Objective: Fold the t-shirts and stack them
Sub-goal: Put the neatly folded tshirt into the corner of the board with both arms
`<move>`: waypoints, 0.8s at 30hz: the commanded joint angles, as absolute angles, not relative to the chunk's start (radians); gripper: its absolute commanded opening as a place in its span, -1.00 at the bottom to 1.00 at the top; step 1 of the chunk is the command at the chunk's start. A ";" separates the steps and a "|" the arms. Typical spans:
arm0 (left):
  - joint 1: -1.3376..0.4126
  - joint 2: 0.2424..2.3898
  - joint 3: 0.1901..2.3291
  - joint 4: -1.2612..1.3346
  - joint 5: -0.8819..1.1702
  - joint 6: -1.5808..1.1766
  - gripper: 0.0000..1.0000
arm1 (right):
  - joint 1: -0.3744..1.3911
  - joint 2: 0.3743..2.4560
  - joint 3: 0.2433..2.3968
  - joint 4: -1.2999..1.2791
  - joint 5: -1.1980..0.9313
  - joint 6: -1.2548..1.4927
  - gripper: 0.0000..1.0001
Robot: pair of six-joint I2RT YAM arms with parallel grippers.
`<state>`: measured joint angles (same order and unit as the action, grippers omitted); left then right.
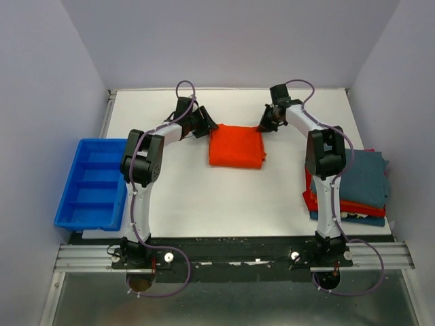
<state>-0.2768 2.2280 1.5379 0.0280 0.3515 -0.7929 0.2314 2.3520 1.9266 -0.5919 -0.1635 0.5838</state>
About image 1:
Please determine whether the folded red t shirt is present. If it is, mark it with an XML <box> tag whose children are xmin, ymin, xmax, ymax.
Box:
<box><xmin>302</xmin><ymin>168</ymin><xmax>386</xmax><ymax>217</ymax></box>

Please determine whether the blue plastic bin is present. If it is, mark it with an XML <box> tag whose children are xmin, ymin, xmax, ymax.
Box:
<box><xmin>54</xmin><ymin>139</ymin><xmax>127</xmax><ymax>232</ymax></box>

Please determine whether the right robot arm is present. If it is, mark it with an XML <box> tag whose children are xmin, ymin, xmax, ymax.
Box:
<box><xmin>257</xmin><ymin>84</ymin><xmax>347</xmax><ymax>266</ymax></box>

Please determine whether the aluminium frame rail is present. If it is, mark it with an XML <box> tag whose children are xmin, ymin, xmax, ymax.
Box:
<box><xmin>37</xmin><ymin>89</ymin><xmax>118</xmax><ymax>326</ymax></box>

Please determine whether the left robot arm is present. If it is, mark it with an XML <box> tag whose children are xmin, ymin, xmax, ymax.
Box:
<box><xmin>120</xmin><ymin>95</ymin><xmax>218</xmax><ymax>268</ymax></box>

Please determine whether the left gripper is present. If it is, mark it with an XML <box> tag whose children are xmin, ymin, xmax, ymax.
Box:
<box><xmin>187</xmin><ymin>106</ymin><xmax>218</xmax><ymax>139</ymax></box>

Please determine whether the folded teal t shirt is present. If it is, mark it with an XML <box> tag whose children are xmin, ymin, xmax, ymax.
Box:
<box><xmin>340</xmin><ymin>149</ymin><xmax>390</xmax><ymax>209</ymax></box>

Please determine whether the black mounting base rail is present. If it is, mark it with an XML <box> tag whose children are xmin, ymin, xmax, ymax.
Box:
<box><xmin>111</xmin><ymin>236</ymin><xmax>353</xmax><ymax>283</ymax></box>

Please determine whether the orange t shirt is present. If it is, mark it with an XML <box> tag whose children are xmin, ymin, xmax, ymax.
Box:
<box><xmin>209</xmin><ymin>124</ymin><xmax>266</xmax><ymax>170</ymax></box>

